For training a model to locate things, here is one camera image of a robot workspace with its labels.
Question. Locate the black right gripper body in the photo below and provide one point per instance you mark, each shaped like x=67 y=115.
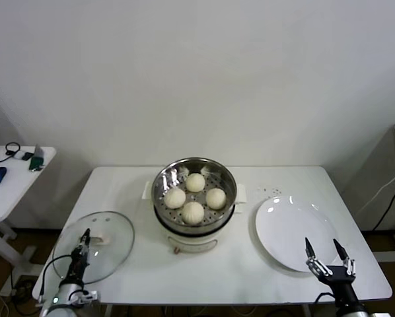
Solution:
x=341 y=280

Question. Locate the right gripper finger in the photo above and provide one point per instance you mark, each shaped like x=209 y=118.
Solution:
x=309 y=249
x=340 y=251

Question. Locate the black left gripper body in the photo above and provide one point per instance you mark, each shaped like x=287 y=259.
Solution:
x=78 y=264

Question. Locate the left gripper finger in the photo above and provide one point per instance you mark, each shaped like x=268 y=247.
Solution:
x=86 y=239

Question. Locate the round glass pot lid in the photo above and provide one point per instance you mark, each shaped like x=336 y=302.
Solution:
x=118 y=231

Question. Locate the white steamed baozi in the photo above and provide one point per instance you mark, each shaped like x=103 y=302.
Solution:
x=215 y=198
x=195 y=182
x=175 y=198
x=192 y=213

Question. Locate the stainless steel steamer basket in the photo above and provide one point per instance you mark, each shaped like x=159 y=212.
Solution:
x=164 y=185

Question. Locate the large white plate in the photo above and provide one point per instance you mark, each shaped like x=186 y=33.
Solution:
x=290 y=231

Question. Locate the white table leg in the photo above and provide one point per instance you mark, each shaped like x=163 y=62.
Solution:
x=109 y=311
x=306 y=311

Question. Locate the scattered dark crumbs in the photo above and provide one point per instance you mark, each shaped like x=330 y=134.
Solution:
x=270 y=191

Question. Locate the white side table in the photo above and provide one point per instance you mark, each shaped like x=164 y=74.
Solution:
x=16 y=191

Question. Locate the green circuit board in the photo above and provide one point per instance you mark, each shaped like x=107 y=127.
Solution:
x=37 y=163

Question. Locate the grey upright card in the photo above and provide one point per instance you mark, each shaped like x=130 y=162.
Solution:
x=39 y=149

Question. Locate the small black device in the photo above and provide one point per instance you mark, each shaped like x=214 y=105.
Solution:
x=27 y=156

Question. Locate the small white device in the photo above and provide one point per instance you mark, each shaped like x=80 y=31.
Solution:
x=19 y=156

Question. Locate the white electric cooker base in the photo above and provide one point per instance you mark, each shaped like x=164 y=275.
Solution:
x=197 y=241

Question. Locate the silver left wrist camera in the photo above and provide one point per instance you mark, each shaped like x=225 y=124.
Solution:
x=85 y=295

